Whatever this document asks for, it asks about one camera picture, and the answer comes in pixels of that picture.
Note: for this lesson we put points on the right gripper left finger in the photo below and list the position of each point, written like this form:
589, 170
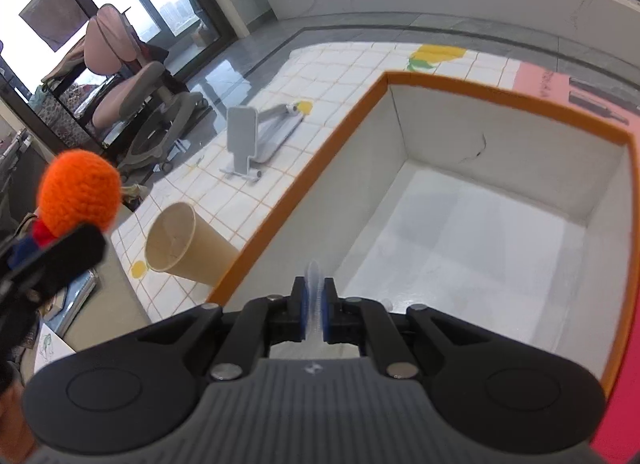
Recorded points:
249, 334

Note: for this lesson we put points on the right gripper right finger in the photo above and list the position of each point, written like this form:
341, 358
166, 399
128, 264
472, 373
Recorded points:
367, 324

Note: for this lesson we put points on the orange red crochet toy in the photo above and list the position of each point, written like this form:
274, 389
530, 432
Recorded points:
79, 187

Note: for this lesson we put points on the person's left hand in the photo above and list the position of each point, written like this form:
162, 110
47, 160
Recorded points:
17, 443

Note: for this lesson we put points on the beige paper cup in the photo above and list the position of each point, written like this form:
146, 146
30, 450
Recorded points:
180, 242

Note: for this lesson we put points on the checked lemon tablecloth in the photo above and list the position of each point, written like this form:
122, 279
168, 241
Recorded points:
237, 178

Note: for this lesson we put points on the grey phone stand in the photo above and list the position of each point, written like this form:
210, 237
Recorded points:
253, 136

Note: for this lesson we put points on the orange cardboard storage box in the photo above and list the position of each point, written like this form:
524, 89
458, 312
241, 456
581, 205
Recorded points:
508, 211

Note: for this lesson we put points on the pink office chair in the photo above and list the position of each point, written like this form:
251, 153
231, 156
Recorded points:
142, 95

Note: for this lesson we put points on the red Wonderlab box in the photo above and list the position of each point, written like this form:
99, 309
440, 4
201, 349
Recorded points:
617, 438

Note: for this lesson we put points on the pink printed mat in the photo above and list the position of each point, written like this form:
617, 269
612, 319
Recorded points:
578, 95

